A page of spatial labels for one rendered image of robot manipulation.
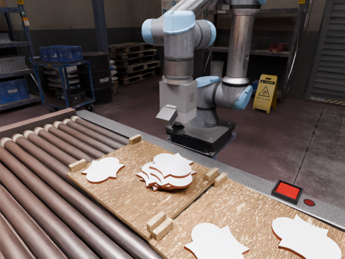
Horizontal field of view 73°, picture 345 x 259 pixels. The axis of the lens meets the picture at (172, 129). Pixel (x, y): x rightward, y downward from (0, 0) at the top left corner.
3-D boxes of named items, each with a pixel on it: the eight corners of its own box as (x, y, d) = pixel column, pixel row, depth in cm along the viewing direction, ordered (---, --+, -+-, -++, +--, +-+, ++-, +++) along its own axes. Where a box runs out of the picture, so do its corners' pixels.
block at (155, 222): (161, 217, 63) (161, 209, 62) (167, 220, 62) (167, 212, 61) (146, 230, 59) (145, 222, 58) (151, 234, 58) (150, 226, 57)
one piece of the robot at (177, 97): (145, 70, 57) (148, 131, 64) (176, 74, 53) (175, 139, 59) (170, 63, 66) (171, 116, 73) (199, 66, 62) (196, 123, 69)
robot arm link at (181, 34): (203, 11, 57) (185, 10, 50) (200, 58, 62) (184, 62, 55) (175, 12, 61) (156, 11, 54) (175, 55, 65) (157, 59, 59)
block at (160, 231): (169, 224, 61) (169, 216, 60) (174, 227, 60) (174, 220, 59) (152, 238, 57) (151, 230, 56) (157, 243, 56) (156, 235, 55)
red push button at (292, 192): (280, 185, 79) (280, 181, 78) (299, 192, 75) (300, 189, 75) (273, 194, 74) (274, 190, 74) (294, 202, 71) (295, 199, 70)
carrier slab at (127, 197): (140, 141, 106) (140, 138, 105) (219, 177, 82) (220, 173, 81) (66, 177, 82) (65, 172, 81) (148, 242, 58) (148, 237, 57)
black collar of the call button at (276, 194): (278, 183, 80) (279, 179, 79) (302, 192, 75) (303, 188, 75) (270, 195, 74) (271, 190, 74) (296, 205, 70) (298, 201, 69)
